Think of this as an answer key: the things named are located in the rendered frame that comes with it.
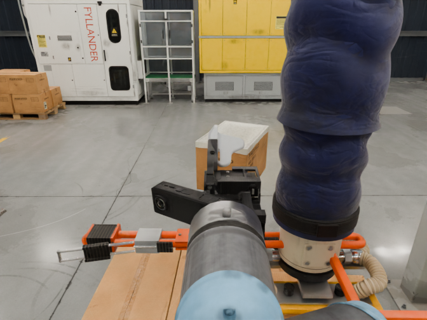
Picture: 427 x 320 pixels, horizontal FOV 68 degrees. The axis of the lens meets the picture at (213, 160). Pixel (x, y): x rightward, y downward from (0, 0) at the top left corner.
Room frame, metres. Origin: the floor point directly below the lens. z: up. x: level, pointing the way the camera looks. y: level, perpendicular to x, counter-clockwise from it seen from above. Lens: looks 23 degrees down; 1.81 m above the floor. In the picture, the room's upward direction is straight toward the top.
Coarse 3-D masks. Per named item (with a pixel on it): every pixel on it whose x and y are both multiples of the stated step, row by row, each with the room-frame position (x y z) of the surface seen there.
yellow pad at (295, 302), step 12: (288, 288) 0.64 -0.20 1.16; (336, 288) 0.65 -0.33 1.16; (288, 300) 0.62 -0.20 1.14; (300, 300) 0.62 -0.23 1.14; (312, 300) 0.62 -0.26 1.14; (324, 300) 0.62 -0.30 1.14; (336, 300) 0.62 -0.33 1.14; (360, 300) 0.62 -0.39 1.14; (372, 300) 0.63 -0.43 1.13; (288, 312) 0.60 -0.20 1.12; (300, 312) 0.60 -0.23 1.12
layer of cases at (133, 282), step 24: (120, 264) 1.43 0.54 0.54; (144, 264) 1.43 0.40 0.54; (168, 264) 1.43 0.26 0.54; (120, 288) 1.25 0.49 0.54; (144, 288) 1.25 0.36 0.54; (168, 288) 1.25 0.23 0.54; (96, 312) 1.10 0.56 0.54; (120, 312) 1.10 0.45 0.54; (144, 312) 1.10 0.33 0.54; (168, 312) 1.10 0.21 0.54
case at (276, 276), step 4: (272, 272) 0.93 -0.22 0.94; (276, 272) 0.93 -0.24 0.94; (280, 272) 0.93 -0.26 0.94; (284, 272) 0.93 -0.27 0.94; (276, 276) 0.91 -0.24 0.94; (280, 276) 0.91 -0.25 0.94; (284, 276) 0.91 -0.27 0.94; (288, 276) 0.91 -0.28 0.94; (348, 276) 0.91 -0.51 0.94; (352, 276) 0.91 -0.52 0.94; (356, 276) 0.91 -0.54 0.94; (360, 276) 0.91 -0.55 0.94; (276, 280) 0.89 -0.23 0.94; (280, 280) 0.89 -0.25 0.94; (284, 280) 0.89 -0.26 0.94; (288, 280) 0.89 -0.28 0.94; (292, 280) 0.89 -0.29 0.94; (296, 280) 0.89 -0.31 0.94; (328, 280) 0.89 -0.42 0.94; (332, 280) 0.89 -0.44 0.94; (336, 280) 0.89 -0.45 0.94; (352, 280) 0.89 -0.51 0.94; (356, 280) 0.89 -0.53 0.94; (360, 280) 0.89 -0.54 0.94; (284, 316) 0.74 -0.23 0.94; (288, 316) 0.74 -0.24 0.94; (292, 316) 0.74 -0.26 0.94
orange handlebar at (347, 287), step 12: (120, 240) 0.73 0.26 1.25; (132, 240) 0.73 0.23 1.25; (168, 240) 0.73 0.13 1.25; (180, 240) 0.73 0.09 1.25; (264, 240) 0.73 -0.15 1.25; (276, 240) 0.73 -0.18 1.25; (360, 240) 0.73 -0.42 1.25; (336, 264) 0.63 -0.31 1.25; (336, 276) 0.61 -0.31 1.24; (348, 288) 0.55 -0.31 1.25; (348, 300) 0.53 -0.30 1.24; (384, 312) 0.49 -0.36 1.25; (396, 312) 0.49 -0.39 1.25; (408, 312) 0.49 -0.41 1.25; (420, 312) 0.49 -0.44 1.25
